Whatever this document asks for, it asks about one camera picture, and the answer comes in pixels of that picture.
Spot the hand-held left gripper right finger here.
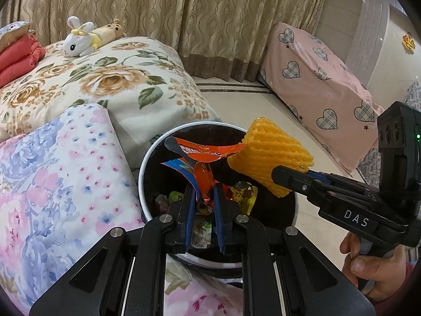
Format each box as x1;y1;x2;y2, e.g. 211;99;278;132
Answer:
212;182;377;316

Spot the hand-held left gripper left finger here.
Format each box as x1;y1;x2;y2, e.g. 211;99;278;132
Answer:
29;181;198;316

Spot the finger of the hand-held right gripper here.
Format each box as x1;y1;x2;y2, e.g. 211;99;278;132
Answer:
309;170;379;199
271;165;376;205

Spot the yellow snack wrapper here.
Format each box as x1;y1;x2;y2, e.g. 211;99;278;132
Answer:
228;181;259;216

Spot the orange foam fruit net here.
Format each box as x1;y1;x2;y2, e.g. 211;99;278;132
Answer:
227;116;314;200

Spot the red foil snack wrapper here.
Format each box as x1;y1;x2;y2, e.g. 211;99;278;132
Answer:
160;136;247;216

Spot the white trash bin black bag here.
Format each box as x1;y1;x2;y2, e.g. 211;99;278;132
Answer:
138;122;298;279

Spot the person's right hand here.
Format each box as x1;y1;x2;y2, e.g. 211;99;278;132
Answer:
340;232;412;303

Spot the pink heart-pattern covered furniture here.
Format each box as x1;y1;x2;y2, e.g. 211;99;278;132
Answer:
258;22;385;175

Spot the beige floral blanket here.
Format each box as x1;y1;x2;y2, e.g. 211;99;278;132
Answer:
0;36;221;168

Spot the tan bear plush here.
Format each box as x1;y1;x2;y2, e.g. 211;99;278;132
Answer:
87;19;126;48

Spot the beige patterned curtain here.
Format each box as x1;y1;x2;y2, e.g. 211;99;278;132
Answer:
0;0;329;83

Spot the white bunny plush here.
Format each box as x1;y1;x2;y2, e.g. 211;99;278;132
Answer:
63;16;99;56

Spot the folded red quilt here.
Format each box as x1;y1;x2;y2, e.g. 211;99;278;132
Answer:
0;34;46;88

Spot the blue panda print pillow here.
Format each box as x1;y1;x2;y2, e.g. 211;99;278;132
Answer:
0;21;33;45

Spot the yellow wall sticker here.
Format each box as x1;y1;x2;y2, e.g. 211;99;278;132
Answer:
401;32;417;51

